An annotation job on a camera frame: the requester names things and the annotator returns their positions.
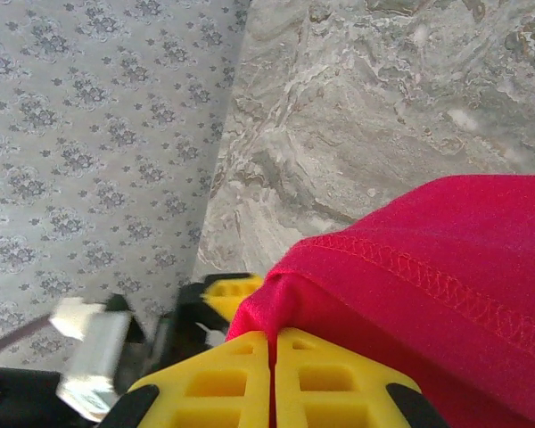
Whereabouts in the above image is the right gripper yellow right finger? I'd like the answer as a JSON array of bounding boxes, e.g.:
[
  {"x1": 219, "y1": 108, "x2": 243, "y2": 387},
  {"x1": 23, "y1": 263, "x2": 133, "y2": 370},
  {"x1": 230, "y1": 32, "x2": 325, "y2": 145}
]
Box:
[{"x1": 274, "y1": 329, "x2": 449, "y2": 428}]

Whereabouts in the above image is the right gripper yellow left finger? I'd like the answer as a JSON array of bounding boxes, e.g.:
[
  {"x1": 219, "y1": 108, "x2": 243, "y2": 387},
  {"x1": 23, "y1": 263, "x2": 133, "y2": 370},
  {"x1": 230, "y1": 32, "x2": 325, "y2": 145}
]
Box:
[{"x1": 102, "y1": 332, "x2": 272, "y2": 428}]

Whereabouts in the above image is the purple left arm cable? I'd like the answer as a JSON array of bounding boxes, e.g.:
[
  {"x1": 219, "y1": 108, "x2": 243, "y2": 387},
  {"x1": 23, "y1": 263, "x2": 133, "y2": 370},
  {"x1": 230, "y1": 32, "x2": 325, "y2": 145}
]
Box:
[{"x1": 0, "y1": 314, "x2": 57, "y2": 362}]

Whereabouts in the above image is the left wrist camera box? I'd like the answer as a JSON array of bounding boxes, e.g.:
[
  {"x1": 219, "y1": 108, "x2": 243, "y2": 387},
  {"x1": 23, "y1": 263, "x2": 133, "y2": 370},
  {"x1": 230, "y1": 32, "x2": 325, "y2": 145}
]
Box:
[{"x1": 53, "y1": 296, "x2": 135, "y2": 424}]

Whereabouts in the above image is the red t-shirt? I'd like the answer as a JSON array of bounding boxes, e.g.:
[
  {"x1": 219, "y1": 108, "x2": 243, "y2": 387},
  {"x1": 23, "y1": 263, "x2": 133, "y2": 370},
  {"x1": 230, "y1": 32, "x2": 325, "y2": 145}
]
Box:
[{"x1": 225, "y1": 174, "x2": 535, "y2": 428}]

